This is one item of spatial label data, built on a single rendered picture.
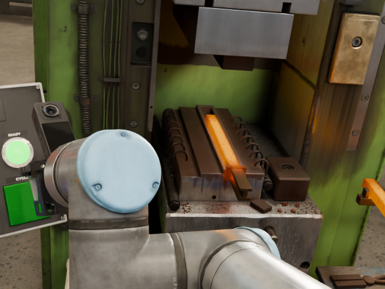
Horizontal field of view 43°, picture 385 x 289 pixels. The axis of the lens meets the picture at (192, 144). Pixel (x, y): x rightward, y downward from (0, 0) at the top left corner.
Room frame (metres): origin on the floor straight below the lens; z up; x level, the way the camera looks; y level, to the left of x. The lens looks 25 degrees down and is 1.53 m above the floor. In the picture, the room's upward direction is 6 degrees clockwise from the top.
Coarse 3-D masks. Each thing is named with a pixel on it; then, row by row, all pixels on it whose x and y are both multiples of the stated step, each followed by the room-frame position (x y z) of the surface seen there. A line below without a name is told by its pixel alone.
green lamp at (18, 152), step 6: (12, 144) 0.82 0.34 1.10; (18, 144) 0.82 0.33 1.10; (24, 144) 0.83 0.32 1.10; (6, 150) 0.81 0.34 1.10; (12, 150) 0.81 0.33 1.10; (18, 150) 0.82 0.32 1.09; (24, 150) 0.82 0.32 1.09; (6, 156) 0.80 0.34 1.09; (12, 156) 0.81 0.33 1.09; (18, 156) 0.81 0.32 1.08; (24, 156) 0.82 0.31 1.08; (12, 162) 0.80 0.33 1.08; (18, 162) 0.81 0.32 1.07
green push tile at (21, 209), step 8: (16, 184) 0.78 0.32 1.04; (24, 184) 0.79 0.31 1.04; (8, 192) 0.77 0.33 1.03; (16, 192) 0.77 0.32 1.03; (24, 192) 0.78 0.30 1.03; (8, 200) 0.76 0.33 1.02; (16, 200) 0.76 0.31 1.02; (24, 200) 0.77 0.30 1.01; (32, 200) 0.78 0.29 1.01; (8, 208) 0.75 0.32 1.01; (16, 208) 0.76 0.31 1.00; (24, 208) 0.76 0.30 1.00; (32, 208) 0.77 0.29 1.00; (40, 208) 0.78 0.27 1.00; (8, 216) 0.75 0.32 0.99; (16, 216) 0.75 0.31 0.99; (24, 216) 0.76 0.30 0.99; (32, 216) 0.76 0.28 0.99; (40, 216) 0.77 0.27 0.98; (48, 216) 0.78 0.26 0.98; (16, 224) 0.74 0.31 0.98
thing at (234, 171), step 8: (208, 120) 1.29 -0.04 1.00; (216, 120) 1.29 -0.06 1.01; (216, 128) 1.23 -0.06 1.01; (216, 136) 1.18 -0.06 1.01; (224, 136) 1.18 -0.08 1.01; (224, 144) 1.13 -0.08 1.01; (224, 152) 1.09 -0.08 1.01; (232, 152) 1.09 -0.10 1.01; (224, 160) 1.06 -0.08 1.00; (232, 160) 1.05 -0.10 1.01; (232, 168) 1.00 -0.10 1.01; (240, 168) 1.00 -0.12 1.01; (232, 176) 1.00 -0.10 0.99; (240, 176) 0.97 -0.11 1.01; (232, 184) 0.97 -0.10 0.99; (240, 184) 0.93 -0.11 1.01; (248, 184) 0.93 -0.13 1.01; (240, 192) 0.93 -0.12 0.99; (240, 200) 0.91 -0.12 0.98; (248, 200) 0.92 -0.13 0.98
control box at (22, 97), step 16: (0, 96) 0.85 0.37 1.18; (16, 96) 0.87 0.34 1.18; (32, 96) 0.89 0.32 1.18; (0, 112) 0.84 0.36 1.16; (16, 112) 0.85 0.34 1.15; (0, 128) 0.82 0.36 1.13; (16, 128) 0.84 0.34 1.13; (32, 128) 0.85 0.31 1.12; (0, 144) 0.81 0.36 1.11; (32, 144) 0.84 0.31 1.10; (0, 160) 0.79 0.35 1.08; (32, 160) 0.82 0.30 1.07; (0, 176) 0.78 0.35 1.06; (16, 176) 0.79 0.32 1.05; (0, 192) 0.76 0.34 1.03; (0, 208) 0.75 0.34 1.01; (0, 224) 0.73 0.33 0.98; (32, 224) 0.76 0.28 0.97; (48, 224) 0.78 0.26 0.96
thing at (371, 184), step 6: (366, 180) 1.10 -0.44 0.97; (372, 180) 1.10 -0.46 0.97; (366, 186) 1.09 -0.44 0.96; (372, 186) 1.07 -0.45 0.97; (378, 186) 1.07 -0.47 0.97; (372, 192) 1.05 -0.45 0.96; (378, 192) 1.04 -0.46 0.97; (384, 192) 1.05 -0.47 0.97; (372, 198) 1.04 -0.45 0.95; (378, 198) 1.02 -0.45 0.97; (384, 198) 1.01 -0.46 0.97; (378, 204) 1.01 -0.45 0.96; (384, 204) 0.99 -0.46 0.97; (384, 210) 0.98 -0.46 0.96; (384, 216) 0.97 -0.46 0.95
